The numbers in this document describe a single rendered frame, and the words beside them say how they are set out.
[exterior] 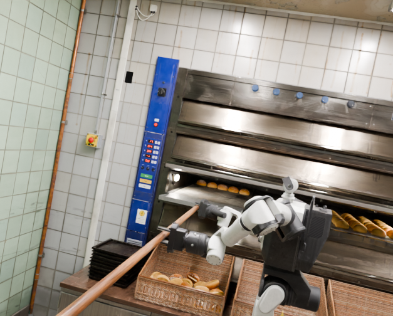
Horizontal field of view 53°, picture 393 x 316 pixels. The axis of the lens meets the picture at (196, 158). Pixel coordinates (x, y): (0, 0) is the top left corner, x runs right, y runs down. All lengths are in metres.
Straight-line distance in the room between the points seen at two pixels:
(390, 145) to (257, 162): 0.88
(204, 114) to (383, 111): 1.21
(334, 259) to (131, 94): 1.85
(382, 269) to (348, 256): 0.23
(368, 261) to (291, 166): 0.81
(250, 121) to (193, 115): 0.41
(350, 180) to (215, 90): 1.11
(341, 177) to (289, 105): 0.61
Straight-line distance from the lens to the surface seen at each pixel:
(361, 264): 2.97
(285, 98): 2.85
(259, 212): 1.46
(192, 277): 2.86
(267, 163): 2.82
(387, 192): 2.92
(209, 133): 2.85
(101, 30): 3.21
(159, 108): 2.91
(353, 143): 2.86
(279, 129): 2.81
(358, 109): 2.90
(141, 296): 2.60
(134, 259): 1.33
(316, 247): 1.90
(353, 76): 2.91
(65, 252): 3.31
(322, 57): 2.90
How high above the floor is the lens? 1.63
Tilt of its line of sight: 3 degrees down
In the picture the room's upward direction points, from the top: 11 degrees clockwise
